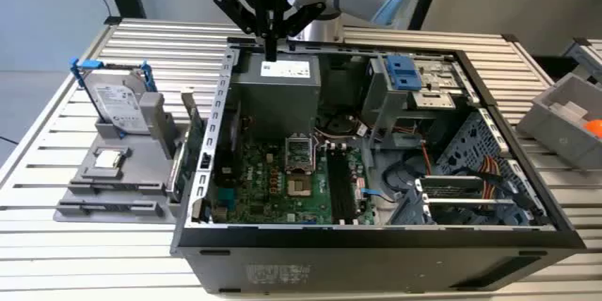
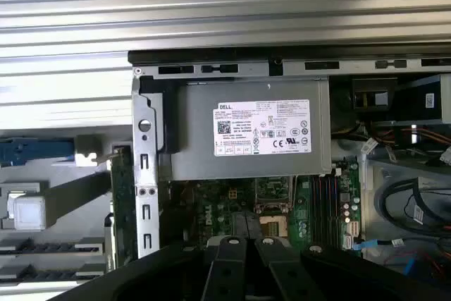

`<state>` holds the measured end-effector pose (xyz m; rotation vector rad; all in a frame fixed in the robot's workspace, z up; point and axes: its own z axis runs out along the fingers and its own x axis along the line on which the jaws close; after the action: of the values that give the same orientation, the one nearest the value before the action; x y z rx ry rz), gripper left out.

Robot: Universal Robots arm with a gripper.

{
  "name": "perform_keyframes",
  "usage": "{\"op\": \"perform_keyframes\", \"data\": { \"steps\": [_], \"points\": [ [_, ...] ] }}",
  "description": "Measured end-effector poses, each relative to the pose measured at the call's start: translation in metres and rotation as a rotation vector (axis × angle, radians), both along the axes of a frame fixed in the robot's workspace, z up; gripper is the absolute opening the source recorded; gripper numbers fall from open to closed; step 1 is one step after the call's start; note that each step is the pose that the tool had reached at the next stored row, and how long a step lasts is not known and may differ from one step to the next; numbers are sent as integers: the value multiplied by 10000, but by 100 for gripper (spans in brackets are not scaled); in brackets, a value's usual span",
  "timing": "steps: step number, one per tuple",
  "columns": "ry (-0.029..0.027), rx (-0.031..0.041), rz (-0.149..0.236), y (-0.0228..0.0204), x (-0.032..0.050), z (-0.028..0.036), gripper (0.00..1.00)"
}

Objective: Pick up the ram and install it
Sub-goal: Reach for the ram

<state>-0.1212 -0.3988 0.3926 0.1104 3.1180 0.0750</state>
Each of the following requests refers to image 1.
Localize white block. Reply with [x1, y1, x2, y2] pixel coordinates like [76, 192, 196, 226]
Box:
[553, 102, 589, 122]

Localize grey plastic bin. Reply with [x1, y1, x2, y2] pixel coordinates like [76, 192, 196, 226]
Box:
[517, 72, 602, 171]

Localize black round fan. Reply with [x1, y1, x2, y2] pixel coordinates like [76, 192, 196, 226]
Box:
[323, 113, 373, 139]

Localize grey parts rack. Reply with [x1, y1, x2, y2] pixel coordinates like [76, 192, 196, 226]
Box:
[52, 91, 190, 225]

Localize black cable bundle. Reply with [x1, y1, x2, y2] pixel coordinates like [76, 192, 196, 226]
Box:
[381, 158, 422, 198]

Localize hard disk in blue carrier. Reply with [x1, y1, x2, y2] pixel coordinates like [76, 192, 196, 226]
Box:
[68, 57, 156, 138]

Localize grey metal drive cage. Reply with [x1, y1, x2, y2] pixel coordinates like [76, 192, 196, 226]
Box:
[362, 53, 477, 149]

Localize orange ball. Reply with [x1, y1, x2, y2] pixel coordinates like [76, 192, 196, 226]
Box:
[581, 118, 602, 139]

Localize blue RAM memory stick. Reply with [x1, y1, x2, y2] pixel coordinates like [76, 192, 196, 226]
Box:
[70, 202, 147, 209]

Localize blue plastic drive latch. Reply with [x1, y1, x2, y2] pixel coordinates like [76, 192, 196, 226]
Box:
[383, 54, 421, 91]

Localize red wire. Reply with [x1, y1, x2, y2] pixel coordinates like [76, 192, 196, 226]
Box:
[419, 140, 433, 176]

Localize red orange yellow wires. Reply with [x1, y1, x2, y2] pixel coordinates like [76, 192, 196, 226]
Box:
[478, 157, 503, 200]

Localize black RAM slot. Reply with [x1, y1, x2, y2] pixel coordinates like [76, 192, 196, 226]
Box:
[337, 144, 353, 225]
[327, 144, 343, 225]
[333, 144, 349, 225]
[343, 144, 358, 225]

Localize green motherboard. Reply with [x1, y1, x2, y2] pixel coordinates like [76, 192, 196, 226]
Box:
[211, 137, 378, 226]

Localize metal socket cover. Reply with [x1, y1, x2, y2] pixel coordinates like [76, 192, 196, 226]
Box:
[286, 133, 315, 172]

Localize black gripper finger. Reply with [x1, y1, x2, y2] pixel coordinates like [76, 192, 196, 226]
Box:
[212, 0, 272, 62]
[270, 1, 327, 62]

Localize black open PC case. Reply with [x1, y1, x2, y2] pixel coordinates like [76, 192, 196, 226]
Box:
[168, 35, 587, 295]

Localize grey power supply unit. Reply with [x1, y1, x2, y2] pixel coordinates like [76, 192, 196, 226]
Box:
[232, 53, 323, 140]

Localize black graphics card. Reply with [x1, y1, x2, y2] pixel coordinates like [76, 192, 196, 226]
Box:
[167, 90, 208, 204]

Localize metal disk bay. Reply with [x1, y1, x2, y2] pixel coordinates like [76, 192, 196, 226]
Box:
[389, 173, 551, 227]

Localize CPU socket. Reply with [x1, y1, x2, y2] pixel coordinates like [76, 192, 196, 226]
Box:
[287, 172, 314, 198]

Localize silver CPU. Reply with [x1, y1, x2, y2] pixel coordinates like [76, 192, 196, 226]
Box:
[94, 150, 124, 168]

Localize aluminium slat side table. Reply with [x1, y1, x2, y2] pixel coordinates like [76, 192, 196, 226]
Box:
[562, 37, 602, 85]

